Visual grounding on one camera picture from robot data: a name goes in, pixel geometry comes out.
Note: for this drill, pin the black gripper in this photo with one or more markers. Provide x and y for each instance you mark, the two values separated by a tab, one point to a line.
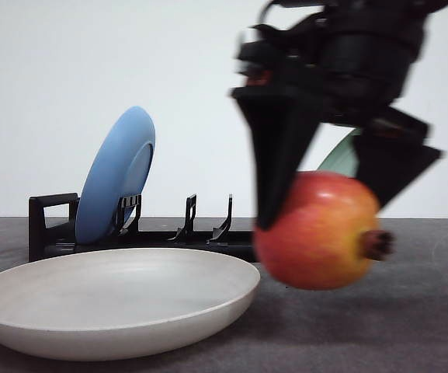
349	61

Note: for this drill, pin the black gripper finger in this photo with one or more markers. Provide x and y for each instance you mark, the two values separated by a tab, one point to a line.
285	125

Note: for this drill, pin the red yellow pomegranate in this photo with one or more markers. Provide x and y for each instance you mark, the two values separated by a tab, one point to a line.
324	233

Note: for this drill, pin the white plate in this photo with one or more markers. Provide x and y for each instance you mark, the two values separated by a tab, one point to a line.
123	304

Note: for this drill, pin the green plate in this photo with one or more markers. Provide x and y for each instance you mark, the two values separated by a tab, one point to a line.
333	149

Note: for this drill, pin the blue plate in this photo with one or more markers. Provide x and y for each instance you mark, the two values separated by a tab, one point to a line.
118	169

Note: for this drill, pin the black plate rack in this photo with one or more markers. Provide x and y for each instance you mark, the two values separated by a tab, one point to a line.
46	244

